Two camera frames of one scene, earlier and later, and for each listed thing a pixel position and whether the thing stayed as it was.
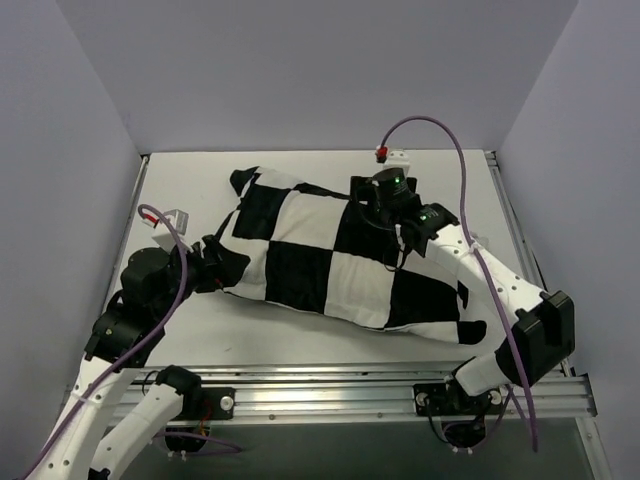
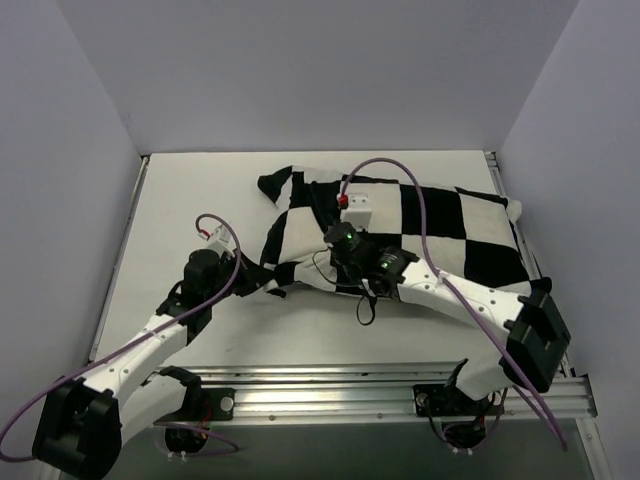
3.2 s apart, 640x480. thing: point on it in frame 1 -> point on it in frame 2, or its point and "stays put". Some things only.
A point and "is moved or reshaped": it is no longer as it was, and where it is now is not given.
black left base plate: [218, 403] stays put
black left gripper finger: [219, 267] -> [251, 276]
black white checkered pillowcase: [310, 250] is moved or reshaped
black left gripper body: [201, 265] -> [251, 275]
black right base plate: [431, 398] stays put
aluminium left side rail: [112, 286] stays put
